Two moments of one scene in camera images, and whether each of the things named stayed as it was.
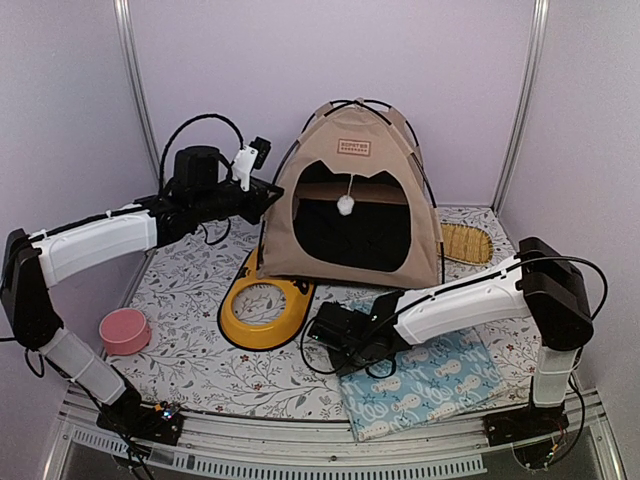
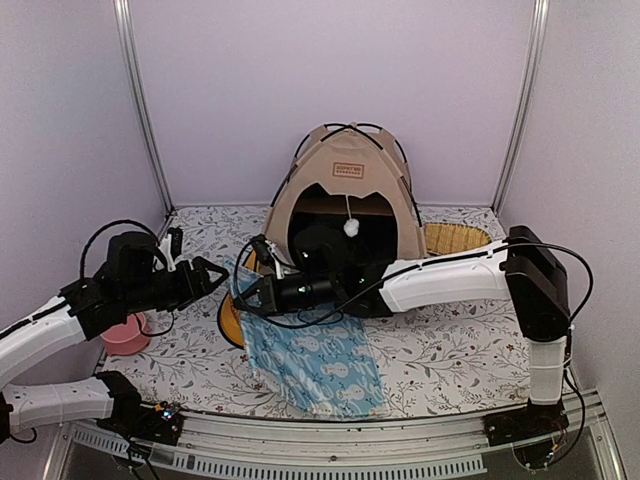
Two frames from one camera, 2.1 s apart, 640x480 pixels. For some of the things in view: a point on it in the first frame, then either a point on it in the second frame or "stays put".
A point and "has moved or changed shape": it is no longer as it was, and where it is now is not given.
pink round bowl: x=124 y=331 stays put
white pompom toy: x=346 y=203 to x=351 y=227
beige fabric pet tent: x=356 y=207 has moved or changed shape
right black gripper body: x=329 y=329 to x=266 y=295
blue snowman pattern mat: x=440 y=381 to x=318 y=365
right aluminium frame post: x=523 y=107 stays put
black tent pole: x=419 y=158 to x=381 y=147
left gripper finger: x=269 y=194 to x=209 y=266
